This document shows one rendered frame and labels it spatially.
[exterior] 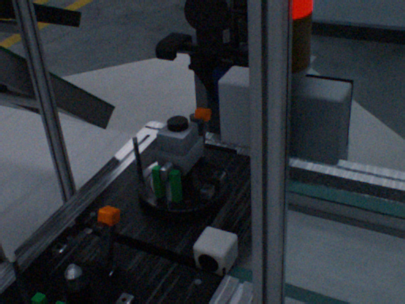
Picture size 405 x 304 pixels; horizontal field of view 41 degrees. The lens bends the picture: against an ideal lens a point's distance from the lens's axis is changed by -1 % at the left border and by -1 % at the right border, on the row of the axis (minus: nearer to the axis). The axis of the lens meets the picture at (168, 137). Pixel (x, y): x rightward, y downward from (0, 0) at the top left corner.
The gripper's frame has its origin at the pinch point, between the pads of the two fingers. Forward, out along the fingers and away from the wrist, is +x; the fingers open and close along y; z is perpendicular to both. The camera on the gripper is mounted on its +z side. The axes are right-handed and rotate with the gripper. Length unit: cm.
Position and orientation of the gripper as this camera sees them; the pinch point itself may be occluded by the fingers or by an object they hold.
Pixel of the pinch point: (217, 82)
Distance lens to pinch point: 85.5
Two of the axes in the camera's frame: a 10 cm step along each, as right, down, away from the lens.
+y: -8.6, -1.9, 4.7
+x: 0.9, 8.5, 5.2
